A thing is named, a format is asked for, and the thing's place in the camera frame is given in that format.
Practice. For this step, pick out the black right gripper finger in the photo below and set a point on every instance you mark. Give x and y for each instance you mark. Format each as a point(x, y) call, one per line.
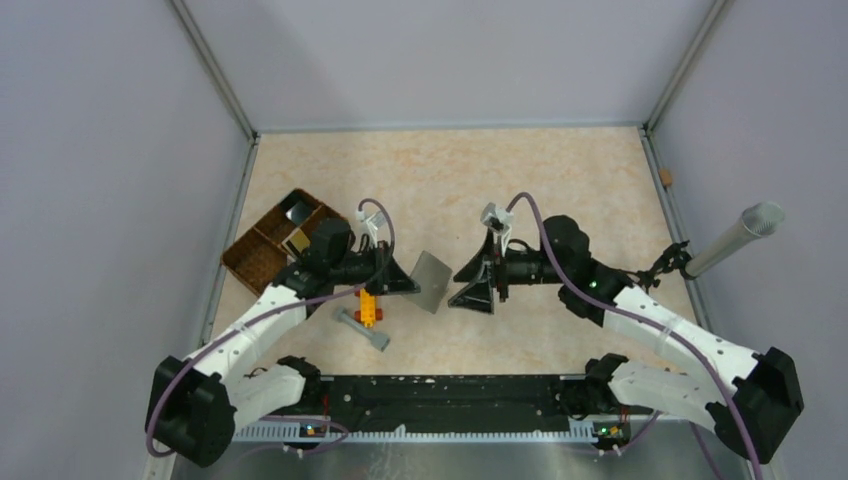
point(471, 270)
point(476, 296)

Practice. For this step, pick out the grey card holder wallet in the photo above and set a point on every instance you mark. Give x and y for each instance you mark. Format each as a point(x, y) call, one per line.
point(433, 277)

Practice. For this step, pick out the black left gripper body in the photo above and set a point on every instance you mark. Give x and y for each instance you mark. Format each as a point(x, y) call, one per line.
point(370, 267)

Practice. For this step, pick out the small wooden block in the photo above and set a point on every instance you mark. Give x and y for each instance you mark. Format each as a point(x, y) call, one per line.
point(665, 177)

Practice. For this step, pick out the black clamp bracket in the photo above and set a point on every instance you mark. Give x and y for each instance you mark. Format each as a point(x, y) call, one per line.
point(674, 258)

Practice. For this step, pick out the silver metal tube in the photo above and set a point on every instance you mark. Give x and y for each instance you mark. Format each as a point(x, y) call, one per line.
point(755, 222)

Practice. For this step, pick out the black shiny credit card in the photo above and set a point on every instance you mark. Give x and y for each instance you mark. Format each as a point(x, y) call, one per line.
point(297, 208)

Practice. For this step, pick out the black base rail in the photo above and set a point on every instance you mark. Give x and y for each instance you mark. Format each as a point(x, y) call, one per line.
point(454, 403)

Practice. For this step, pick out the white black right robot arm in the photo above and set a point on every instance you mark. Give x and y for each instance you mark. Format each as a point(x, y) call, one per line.
point(749, 399)

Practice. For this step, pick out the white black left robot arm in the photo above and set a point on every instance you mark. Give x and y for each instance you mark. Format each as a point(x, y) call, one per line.
point(198, 403)

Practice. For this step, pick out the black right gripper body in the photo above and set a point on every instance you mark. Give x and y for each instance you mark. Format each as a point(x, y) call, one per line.
point(518, 268)

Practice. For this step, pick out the grey plastic toy bolt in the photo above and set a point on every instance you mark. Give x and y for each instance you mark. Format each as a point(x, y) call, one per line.
point(378, 340)

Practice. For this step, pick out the brown woven divided basket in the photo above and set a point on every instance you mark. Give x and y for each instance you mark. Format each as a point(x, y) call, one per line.
point(256, 257)

